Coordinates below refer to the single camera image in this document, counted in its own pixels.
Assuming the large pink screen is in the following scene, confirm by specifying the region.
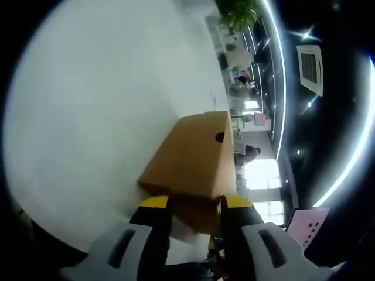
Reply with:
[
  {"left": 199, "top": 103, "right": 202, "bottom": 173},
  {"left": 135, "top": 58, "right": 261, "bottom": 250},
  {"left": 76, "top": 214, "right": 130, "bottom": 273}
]
[{"left": 285, "top": 207, "right": 331, "bottom": 251}]

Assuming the green potted plant white pot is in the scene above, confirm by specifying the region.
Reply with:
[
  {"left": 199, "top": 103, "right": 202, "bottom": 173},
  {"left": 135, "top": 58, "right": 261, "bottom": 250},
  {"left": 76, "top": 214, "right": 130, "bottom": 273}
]
[{"left": 218, "top": 0, "right": 261, "bottom": 33}]

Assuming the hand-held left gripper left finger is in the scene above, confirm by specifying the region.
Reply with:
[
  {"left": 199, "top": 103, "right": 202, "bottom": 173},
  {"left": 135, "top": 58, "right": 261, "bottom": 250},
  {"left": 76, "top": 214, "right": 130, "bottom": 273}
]
[{"left": 57, "top": 196, "right": 172, "bottom": 277}]

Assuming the brown cardboard shoe box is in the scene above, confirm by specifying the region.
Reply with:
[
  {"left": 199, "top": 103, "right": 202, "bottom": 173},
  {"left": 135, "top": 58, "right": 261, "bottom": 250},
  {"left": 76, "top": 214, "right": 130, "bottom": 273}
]
[{"left": 137, "top": 110, "right": 237, "bottom": 244}]

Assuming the ceiling air conditioner vent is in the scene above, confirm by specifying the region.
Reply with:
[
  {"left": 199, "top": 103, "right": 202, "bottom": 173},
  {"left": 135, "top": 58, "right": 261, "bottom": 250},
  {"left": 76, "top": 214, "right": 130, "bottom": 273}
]
[{"left": 296, "top": 43, "right": 325, "bottom": 97}]

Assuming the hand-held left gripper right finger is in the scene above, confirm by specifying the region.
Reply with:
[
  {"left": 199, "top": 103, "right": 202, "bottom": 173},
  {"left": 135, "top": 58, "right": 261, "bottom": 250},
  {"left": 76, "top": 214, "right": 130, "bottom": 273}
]
[{"left": 219, "top": 194, "right": 306, "bottom": 275}]

